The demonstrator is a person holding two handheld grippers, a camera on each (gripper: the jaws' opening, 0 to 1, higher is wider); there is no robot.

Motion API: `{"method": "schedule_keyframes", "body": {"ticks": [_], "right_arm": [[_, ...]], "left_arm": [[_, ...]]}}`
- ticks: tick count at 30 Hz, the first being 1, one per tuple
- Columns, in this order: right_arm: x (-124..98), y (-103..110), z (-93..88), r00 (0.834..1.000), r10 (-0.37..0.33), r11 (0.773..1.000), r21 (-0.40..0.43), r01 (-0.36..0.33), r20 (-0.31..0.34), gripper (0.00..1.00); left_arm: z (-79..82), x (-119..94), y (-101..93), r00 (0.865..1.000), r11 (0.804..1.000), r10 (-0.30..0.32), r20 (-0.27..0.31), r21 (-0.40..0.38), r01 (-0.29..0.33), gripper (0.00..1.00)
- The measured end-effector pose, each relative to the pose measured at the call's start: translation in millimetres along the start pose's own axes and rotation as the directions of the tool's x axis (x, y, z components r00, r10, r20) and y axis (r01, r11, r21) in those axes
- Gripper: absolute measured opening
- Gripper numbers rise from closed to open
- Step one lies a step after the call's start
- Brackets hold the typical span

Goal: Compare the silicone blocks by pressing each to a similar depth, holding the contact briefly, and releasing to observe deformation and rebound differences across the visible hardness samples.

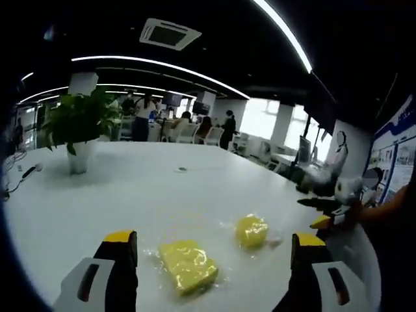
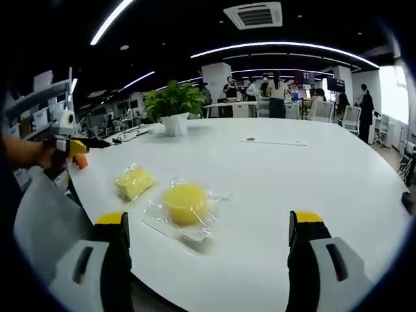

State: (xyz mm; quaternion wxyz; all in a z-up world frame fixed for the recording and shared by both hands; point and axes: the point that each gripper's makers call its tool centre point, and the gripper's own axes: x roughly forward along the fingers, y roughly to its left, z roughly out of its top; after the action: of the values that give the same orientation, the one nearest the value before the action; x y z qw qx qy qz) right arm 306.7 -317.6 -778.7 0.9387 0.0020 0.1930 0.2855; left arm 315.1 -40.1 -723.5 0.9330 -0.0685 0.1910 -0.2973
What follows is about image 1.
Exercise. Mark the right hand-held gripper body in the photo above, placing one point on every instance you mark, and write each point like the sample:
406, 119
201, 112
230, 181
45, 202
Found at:
349, 191

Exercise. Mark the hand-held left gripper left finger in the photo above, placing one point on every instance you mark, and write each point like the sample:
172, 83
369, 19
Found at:
97, 279

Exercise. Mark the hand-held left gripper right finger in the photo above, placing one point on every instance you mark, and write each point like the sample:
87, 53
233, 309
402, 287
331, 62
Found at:
325, 282

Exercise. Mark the round yellow silicone block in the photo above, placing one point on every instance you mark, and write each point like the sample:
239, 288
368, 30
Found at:
252, 230

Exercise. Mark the rectangular yellow silicone block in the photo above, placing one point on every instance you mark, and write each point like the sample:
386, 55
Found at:
190, 268

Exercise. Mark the desk monitor on stand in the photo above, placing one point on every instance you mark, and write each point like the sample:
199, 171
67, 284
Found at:
304, 149

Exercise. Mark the white office chair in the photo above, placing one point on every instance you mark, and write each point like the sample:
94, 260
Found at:
188, 132
214, 135

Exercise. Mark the small white adapter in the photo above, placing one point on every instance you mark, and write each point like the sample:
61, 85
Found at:
38, 167

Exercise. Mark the green plant in white pot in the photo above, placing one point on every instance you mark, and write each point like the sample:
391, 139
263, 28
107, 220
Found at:
81, 130

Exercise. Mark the hanging dark monitor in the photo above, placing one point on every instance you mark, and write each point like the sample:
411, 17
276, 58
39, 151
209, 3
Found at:
171, 99
201, 108

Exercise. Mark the wide ceiling light strip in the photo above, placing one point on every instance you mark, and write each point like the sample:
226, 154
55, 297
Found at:
286, 32

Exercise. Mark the short ceiling light strip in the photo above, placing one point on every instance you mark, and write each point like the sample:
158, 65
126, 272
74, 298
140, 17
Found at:
42, 93

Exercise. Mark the long ceiling light strip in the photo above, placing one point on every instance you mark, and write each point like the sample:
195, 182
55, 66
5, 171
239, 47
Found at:
156, 63

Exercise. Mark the ceiling air conditioner vent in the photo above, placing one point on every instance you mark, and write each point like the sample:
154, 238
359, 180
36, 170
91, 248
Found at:
169, 34

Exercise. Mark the wall poster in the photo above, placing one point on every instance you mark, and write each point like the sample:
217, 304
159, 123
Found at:
398, 156

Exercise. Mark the large dark wall screen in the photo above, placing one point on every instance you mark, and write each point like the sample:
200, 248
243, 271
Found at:
320, 107

